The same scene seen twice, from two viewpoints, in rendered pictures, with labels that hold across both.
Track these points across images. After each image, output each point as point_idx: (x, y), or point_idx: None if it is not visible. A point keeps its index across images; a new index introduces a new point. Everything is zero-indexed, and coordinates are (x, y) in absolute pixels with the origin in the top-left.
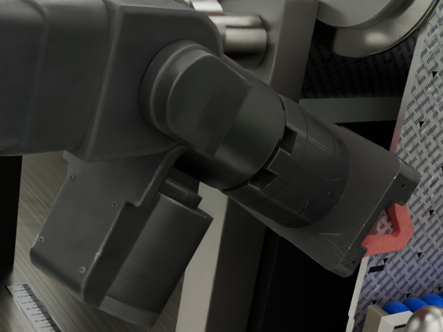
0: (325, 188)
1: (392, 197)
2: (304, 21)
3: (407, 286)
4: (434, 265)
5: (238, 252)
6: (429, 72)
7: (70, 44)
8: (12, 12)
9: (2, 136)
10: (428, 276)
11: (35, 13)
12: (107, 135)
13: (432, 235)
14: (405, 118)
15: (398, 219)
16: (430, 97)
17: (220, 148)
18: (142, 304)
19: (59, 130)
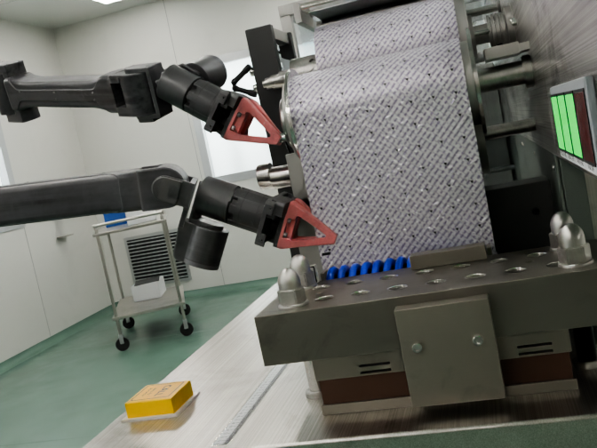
0: (256, 216)
1: (266, 213)
2: (298, 161)
3: (350, 262)
4: (363, 252)
5: (313, 264)
6: (309, 166)
7: (126, 182)
8: (110, 178)
9: (117, 206)
10: (362, 257)
11: (115, 177)
12: (147, 204)
13: (353, 236)
14: (306, 187)
15: (318, 228)
16: (315, 176)
17: (208, 207)
18: (195, 260)
19: (131, 204)
